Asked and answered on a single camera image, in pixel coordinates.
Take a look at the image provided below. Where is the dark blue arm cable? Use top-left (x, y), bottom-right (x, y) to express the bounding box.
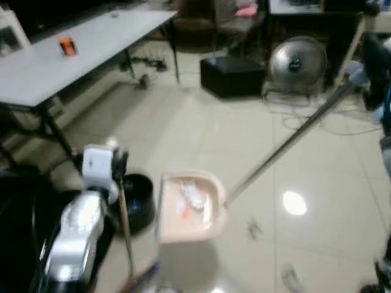
top-left (374, 85), bottom-right (391, 179)

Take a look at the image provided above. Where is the thin fan power cable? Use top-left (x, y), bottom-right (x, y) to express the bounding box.
top-left (266, 92), bottom-right (384, 137)

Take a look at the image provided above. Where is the black rectangular box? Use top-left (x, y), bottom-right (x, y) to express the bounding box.
top-left (199, 56), bottom-right (267, 99)

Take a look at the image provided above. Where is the round metal floor fan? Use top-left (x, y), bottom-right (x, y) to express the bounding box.
top-left (263, 36), bottom-right (329, 101)

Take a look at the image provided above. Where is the brown chair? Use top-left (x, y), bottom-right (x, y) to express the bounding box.
top-left (172, 0), bottom-right (216, 38)

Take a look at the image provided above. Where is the black robot foot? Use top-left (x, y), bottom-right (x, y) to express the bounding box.
top-left (359, 281), bottom-right (391, 293)

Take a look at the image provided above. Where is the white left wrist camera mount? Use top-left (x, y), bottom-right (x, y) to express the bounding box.
top-left (82, 145), bottom-right (117, 190)

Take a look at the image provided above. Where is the small orange black device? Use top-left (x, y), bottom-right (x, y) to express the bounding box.
top-left (59, 37), bottom-right (78, 57)

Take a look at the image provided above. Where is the black desk with white top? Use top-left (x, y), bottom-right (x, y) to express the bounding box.
top-left (268, 0), bottom-right (382, 86)

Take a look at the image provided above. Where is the white crumpled paper scrap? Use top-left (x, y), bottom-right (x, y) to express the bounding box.
top-left (179, 181), bottom-right (206, 212)

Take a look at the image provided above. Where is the white folding table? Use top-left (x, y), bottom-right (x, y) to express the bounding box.
top-left (0, 9), bottom-right (181, 167)

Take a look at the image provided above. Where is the dark chair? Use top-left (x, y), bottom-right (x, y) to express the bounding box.
top-left (213, 0), bottom-right (268, 56)

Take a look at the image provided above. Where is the pink cloth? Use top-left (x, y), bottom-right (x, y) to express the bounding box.
top-left (235, 4), bottom-right (258, 18)

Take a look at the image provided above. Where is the black round waste bin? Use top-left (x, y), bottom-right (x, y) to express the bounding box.
top-left (120, 173), bottom-right (156, 236)

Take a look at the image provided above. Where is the white framed board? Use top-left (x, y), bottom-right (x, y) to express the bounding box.
top-left (0, 10), bottom-right (30, 57)

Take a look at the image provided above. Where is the pink long-handled dustpan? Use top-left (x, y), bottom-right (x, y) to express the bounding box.
top-left (156, 61), bottom-right (368, 246)

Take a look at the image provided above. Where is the brown stick broom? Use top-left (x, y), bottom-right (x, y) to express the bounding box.
top-left (105, 137), bottom-right (161, 293)

